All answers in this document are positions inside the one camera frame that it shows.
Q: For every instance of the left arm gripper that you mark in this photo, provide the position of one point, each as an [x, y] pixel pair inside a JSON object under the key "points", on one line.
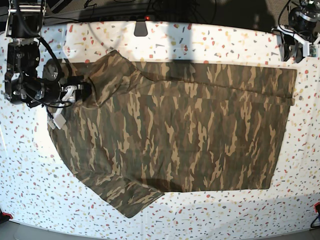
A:
{"points": [[296, 43]]}

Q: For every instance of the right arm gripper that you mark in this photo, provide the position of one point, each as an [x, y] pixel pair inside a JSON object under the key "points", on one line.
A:
{"points": [[56, 94]]}

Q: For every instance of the camouflage T-shirt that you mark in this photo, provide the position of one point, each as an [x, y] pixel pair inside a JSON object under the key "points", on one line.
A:
{"points": [[157, 127]]}

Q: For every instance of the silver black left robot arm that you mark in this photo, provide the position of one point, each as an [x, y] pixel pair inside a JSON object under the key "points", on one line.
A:
{"points": [[304, 16]]}

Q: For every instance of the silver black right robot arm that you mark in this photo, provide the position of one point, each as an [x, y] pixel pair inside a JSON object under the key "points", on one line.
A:
{"points": [[22, 84]]}

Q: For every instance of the black power strip red light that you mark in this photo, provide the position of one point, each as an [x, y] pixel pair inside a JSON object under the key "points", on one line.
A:
{"points": [[128, 18]]}

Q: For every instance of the red clamp left corner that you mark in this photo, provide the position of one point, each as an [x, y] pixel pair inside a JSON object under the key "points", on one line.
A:
{"points": [[4, 217]]}

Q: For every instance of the red clamp corner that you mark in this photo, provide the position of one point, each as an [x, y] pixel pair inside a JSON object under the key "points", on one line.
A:
{"points": [[317, 208], [4, 217]]}

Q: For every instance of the red clamp right corner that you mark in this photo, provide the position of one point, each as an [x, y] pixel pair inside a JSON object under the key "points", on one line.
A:
{"points": [[317, 208]]}

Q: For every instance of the green wrist camera board left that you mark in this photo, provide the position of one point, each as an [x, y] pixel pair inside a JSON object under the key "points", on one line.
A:
{"points": [[313, 51]]}

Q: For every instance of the dark grey camera mount foot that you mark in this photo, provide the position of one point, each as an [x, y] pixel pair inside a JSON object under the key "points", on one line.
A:
{"points": [[140, 29]]}

